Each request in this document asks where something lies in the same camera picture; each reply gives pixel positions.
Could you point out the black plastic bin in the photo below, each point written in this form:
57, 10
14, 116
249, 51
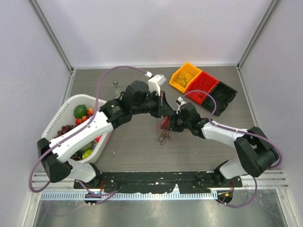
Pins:
223, 95

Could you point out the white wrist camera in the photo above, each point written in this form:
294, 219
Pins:
155, 82
180, 101

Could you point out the yellow green pear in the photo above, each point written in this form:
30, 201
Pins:
87, 153

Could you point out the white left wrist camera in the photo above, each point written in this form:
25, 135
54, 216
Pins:
155, 82

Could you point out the red plastic bin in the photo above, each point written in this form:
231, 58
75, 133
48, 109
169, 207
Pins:
204, 82

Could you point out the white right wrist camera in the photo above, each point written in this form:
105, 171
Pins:
180, 101

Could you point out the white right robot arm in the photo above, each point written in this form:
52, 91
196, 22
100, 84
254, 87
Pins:
255, 153

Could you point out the red apple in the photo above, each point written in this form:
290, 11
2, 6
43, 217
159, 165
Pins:
97, 139

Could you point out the clear glass bottle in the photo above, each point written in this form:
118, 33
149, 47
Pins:
117, 89

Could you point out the white fruit basket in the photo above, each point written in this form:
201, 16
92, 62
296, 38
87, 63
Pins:
65, 116

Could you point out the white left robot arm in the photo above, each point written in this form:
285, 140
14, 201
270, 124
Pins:
55, 154

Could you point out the green melon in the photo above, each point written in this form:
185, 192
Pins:
90, 145

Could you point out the green lime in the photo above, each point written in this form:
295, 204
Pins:
80, 111

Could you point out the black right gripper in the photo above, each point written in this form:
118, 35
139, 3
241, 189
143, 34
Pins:
173, 125

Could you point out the yellow plastic bin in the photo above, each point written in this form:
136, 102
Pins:
184, 76

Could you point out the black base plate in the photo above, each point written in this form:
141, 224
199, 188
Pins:
162, 182

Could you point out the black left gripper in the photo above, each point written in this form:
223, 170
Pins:
164, 109

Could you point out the purple grape bunch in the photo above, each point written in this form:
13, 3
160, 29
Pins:
64, 129

